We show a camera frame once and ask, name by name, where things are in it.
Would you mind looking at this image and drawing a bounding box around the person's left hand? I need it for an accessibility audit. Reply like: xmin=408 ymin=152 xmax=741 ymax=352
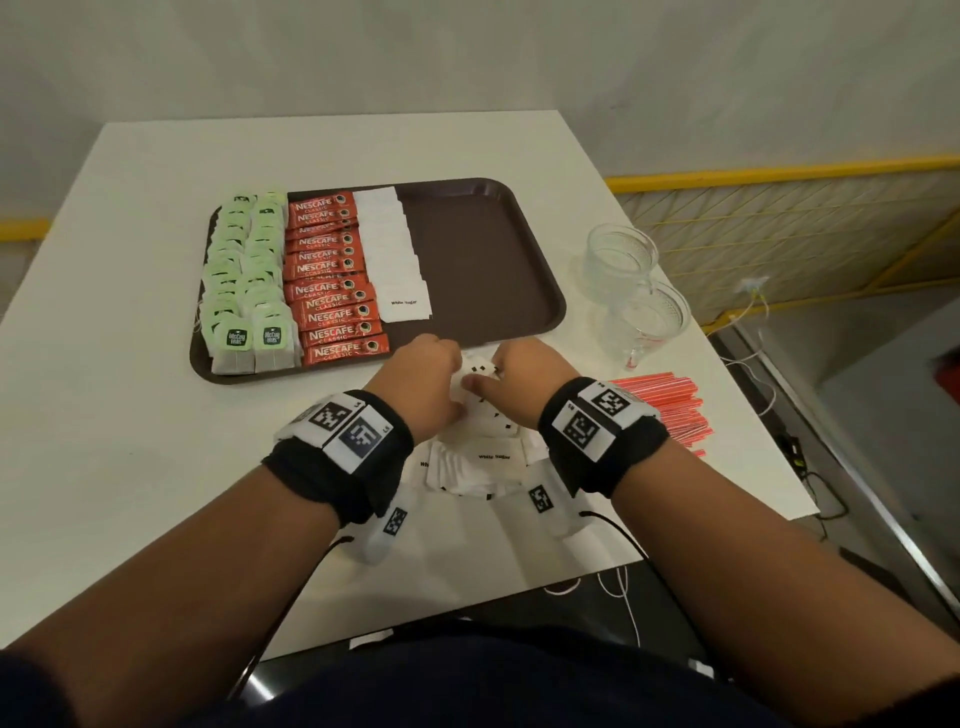
xmin=363 ymin=333 xmax=466 ymax=445

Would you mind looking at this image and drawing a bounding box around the person's right hand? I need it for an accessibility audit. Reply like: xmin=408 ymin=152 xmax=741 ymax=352
xmin=461 ymin=337 xmax=583 ymax=430

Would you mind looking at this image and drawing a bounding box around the pile of white sugar sachets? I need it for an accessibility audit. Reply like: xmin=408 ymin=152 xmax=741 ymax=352
xmin=416 ymin=348 xmax=549 ymax=500

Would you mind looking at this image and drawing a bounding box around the brown tray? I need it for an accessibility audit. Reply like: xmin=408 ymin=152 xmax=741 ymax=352
xmin=188 ymin=177 xmax=568 ymax=386

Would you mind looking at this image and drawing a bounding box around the row of red Nescafe sachets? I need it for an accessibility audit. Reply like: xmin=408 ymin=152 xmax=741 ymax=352
xmin=283 ymin=189 xmax=391 ymax=369

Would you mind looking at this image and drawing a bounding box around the clear patterned glass cup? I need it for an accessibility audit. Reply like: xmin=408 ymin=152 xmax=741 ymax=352
xmin=599 ymin=281 xmax=691 ymax=370
xmin=581 ymin=223 xmax=660 ymax=305

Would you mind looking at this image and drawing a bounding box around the pile of red stirrer sticks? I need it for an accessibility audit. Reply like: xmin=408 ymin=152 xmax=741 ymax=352
xmin=611 ymin=372 xmax=712 ymax=459

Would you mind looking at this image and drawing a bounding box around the person's left forearm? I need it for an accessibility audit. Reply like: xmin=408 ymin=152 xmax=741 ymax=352
xmin=0 ymin=466 xmax=343 ymax=728

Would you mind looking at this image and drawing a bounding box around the person's right forearm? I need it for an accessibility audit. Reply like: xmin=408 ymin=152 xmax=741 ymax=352
xmin=611 ymin=442 xmax=960 ymax=728

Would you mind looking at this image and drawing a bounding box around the person's dark shirt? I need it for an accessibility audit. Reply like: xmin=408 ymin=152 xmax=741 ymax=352
xmin=202 ymin=622 xmax=781 ymax=728

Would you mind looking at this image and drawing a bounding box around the person's dark sleeve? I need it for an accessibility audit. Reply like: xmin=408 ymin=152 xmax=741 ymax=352
xmin=847 ymin=674 xmax=960 ymax=728
xmin=0 ymin=648 xmax=76 ymax=728

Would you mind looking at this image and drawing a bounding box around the black right wristband with markers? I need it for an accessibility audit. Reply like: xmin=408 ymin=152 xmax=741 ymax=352
xmin=537 ymin=376 xmax=670 ymax=500

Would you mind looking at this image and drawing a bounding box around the black wristband with markers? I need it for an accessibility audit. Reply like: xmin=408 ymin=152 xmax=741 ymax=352
xmin=537 ymin=376 xmax=670 ymax=500
xmin=262 ymin=388 xmax=415 ymax=528

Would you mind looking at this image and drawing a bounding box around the black left wristband with markers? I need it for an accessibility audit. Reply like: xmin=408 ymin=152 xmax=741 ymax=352
xmin=262 ymin=388 xmax=415 ymax=528

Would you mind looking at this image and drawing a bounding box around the black glossy furniture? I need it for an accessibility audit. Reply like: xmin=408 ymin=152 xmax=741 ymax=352
xmin=239 ymin=562 xmax=721 ymax=706

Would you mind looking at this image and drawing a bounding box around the yellow mesh railing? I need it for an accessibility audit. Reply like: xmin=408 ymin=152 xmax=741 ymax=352
xmin=0 ymin=217 xmax=52 ymax=244
xmin=605 ymin=155 xmax=960 ymax=335

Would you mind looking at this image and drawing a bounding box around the red object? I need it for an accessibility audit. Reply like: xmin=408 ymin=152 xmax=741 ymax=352
xmin=933 ymin=352 xmax=960 ymax=406

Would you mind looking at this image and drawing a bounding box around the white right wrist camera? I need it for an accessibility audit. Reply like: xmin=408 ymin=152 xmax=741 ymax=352
xmin=494 ymin=461 xmax=594 ymax=540

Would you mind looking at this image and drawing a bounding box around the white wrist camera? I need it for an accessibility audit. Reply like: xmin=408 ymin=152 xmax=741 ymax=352
xmin=494 ymin=461 xmax=594 ymax=540
xmin=341 ymin=483 xmax=429 ymax=565

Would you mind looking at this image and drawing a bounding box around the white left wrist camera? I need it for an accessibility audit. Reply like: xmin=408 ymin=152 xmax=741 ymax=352
xmin=341 ymin=483 xmax=429 ymax=565

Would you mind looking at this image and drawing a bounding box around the black left camera cable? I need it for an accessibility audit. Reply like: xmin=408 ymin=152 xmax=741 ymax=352
xmin=224 ymin=533 xmax=355 ymax=699

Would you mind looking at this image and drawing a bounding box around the white thin cord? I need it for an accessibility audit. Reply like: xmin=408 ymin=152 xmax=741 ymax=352
xmin=543 ymin=566 xmax=644 ymax=650

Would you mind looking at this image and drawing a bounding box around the white cable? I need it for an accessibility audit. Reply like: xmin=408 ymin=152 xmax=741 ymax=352
xmin=704 ymin=275 xmax=779 ymax=419

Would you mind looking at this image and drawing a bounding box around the black floor cable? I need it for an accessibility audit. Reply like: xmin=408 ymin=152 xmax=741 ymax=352
xmin=778 ymin=433 xmax=850 ymax=543

